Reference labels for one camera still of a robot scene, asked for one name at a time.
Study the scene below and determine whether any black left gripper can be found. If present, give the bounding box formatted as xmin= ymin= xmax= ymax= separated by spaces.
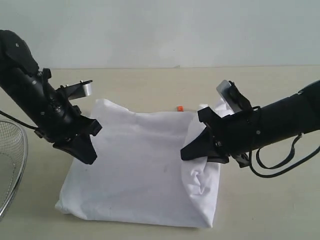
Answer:
xmin=34 ymin=105 xmax=102 ymax=165

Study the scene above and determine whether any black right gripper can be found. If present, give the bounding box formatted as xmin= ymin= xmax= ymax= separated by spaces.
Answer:
xmin=180 ymin=106 xmax=262 ymax=168

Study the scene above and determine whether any white t-shirt red logo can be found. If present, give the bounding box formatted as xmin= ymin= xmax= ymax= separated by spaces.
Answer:
xmin=55 ymin=99 xmax=220 ymax=228

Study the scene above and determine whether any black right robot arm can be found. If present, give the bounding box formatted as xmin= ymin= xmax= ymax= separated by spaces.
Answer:
xmin=180 ymin=80 xmax=320 ymax=168

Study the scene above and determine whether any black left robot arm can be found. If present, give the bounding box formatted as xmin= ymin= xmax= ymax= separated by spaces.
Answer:
xmin=0 ymin=30 xmax=102 ymax=165

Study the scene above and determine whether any small orange tag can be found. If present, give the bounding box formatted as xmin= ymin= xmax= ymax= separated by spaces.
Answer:
xmin=177 ymin=106 xmax=184 ymax=112

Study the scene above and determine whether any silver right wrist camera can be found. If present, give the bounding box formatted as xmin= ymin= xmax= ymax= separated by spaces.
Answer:
xmin=216 ymin=80 xmax=252 ymax=113

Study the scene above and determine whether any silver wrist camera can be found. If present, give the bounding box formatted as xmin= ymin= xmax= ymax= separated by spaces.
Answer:
xmin=216 ymin=80 xmax=252 ymax=113
xmin=59 ymin=80 xmax=93 ymax=100

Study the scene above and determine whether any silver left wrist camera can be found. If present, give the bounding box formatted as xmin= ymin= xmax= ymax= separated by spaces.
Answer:
xmin=59 ymin=80 xmax=93 ymax=100

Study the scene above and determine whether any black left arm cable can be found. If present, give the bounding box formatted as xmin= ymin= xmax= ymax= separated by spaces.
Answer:
xmin=0 ymin=109 xmax=38 ymax=131

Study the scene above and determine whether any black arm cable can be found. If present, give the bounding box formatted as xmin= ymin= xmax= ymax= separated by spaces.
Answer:
xmin=248 ymin=132 xmax=320 ymax=179
xmin=0 ymin=109 xmax=38 ymax=131

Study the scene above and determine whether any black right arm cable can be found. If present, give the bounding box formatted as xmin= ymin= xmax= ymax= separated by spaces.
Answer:
xmin=248 ymin=132 xmax=320 ymax=179

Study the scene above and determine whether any oval wire mesh basket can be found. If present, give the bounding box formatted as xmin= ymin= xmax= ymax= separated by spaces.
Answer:
xmin=0 ymin=119 xmax=29 ymax=219

